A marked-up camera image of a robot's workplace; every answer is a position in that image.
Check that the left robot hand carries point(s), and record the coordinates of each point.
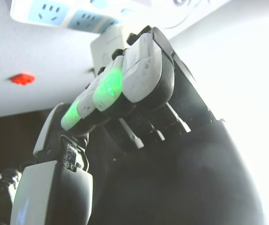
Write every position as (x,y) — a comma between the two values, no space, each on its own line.
(148,175)

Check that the white charger adapter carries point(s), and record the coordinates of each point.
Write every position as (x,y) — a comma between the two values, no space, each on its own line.
(106,44)

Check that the white power strip blue sockets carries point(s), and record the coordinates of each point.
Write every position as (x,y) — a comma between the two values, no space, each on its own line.
(52,11)

